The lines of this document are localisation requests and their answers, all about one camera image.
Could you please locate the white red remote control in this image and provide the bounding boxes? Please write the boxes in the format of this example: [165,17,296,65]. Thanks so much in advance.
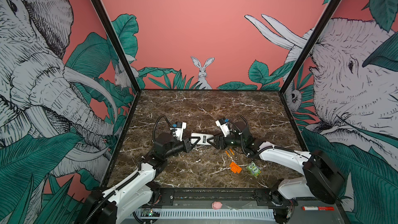
[191,133,214,146]

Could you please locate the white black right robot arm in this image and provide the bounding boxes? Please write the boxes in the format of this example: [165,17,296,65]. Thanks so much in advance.
[202,128,345,204]

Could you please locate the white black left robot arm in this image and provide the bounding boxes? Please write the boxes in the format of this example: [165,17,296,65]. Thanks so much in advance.
[75,133,203,224]

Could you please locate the orange toy brick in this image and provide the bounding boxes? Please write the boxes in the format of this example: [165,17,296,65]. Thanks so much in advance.
[230,162,242,174]

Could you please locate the red white marker pen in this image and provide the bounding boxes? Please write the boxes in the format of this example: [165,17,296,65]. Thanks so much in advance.
[302,206,334,211]

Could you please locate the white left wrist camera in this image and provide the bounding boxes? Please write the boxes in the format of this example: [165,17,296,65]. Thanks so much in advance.
[170,122,187,142]

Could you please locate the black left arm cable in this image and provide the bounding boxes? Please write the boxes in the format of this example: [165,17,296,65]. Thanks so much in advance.
[152,114,172,142]

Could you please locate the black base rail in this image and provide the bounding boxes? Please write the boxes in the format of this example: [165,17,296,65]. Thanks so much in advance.
[149,187,340,207]

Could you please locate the white slotted cable duct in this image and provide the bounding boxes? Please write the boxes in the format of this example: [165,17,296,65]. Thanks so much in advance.
[128,208,275,221]

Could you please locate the black corner frame post left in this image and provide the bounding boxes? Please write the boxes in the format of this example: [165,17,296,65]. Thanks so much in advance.
[90,0,141,94]

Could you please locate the black corner frame post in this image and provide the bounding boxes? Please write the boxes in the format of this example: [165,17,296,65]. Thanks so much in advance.
[90,0,141,94]
[279,0,342,95]

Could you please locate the black corner frame post right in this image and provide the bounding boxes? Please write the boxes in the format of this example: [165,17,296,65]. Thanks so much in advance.
[279,0,342,95]

